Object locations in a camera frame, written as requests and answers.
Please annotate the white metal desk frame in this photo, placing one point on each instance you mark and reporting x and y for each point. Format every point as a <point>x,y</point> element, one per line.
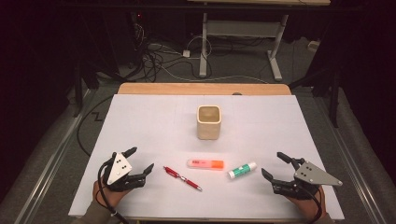
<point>239,28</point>

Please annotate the black stand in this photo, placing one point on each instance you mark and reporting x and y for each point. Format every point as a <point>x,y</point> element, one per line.
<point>334,102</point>
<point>78,90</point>

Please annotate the person's left hand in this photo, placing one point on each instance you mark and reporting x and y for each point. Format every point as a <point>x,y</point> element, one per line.
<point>109,197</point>

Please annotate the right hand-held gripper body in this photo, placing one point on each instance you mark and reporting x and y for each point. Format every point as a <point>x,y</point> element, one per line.
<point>311,174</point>

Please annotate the person's right hand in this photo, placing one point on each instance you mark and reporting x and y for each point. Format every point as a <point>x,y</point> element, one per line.
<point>309,205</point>

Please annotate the wooden table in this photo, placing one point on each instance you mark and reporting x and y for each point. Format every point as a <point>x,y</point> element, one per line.
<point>186,88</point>

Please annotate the white board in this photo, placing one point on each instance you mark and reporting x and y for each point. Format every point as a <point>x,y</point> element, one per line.
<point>149,124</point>

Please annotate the beige square pen cup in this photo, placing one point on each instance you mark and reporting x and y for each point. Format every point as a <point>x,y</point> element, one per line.
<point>209,129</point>

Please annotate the metal floor rail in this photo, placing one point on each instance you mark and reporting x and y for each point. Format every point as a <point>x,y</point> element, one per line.
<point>351,168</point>
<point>56,158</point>

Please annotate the small white box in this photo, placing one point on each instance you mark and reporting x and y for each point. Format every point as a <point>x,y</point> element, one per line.
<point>313,45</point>

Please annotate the white power adapter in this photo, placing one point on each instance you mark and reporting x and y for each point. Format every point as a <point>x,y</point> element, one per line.
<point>186,53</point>

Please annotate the orange highlighter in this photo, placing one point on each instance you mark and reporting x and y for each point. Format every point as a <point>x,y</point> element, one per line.
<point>207,164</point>

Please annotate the red pen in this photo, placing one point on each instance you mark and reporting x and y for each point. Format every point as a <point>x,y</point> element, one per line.
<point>182,178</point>

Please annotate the green white glue stick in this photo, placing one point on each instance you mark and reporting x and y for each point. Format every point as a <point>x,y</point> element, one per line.
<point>241,170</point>

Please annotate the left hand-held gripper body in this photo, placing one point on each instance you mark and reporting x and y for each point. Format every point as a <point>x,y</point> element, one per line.
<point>120,169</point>

